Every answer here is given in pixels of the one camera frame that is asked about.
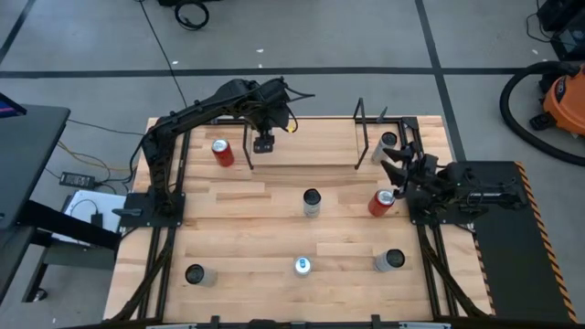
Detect white Celsius can blue print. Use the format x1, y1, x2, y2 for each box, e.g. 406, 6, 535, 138
303, 187, 323, 219
373, 248, 407, 274

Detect yellow floor cable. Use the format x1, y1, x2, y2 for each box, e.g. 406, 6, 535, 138
57, 140, 139, 173

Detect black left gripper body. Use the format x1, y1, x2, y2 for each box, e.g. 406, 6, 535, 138
253, 93, 292, 135

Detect black mat hazard stripes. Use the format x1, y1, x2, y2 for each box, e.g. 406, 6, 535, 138
450, 159, 580, 324

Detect white Celsius can yellow print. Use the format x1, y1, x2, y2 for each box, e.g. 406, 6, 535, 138
369, 131, 399, 165
184, 263, 218, 288

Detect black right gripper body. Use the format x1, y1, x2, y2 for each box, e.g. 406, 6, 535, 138
395, 142, 452, 202

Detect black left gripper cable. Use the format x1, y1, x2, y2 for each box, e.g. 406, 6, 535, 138
282, 85, 316, 134

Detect red Coca-Cola can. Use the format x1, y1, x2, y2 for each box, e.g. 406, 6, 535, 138
367, 188, 397, 218
210, 138, 236, 168

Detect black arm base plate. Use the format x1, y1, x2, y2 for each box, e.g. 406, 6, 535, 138
406, 189, 476, 226
119, 191, 186, 228

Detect blue silver Red Bull can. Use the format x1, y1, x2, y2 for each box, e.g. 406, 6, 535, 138
292, 255, 314, 279

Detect black cable coil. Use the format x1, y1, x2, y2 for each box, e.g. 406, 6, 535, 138
173, 0, 211, 32

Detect black aluminium table frame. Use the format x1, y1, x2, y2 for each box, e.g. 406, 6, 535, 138
105, 114, 495, 329

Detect long black floor cable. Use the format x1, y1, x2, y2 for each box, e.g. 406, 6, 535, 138
136, 0, 189, 111

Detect black shelf end frame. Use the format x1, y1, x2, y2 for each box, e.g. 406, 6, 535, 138
241, 119, 255, 171
354, 97, 369, 171

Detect thin black floor cable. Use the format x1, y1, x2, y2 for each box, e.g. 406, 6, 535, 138
67, 118, 146, 137

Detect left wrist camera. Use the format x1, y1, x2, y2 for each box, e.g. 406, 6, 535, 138
253, 133, 276, 154

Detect black power adapter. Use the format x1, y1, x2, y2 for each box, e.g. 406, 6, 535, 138
58, 171, 96, 188

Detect laptop with lit screen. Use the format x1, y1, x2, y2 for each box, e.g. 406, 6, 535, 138
0, 92, 27, 119

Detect black equipment case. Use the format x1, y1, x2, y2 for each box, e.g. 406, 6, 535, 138
537, 0, 585, 63

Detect black desk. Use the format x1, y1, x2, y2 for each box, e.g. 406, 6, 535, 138
0, 103, 124, 305

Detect orange shop vacuum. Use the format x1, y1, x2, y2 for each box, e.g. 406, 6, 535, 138
529, 62, 585, 138
498, 60, 585, 168

